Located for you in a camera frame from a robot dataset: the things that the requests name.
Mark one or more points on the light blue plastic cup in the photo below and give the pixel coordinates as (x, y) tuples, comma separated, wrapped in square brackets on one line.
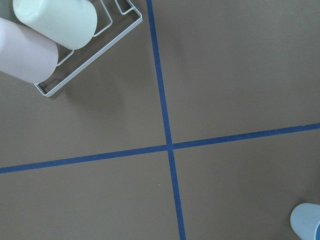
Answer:
[(305, 221)]

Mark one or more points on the pink plastic cup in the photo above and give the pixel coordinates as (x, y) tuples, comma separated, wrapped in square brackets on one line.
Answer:
[(26, 54)]

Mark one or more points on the white wire cup rack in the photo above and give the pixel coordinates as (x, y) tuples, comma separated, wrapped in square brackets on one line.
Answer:
[(115, 19)]

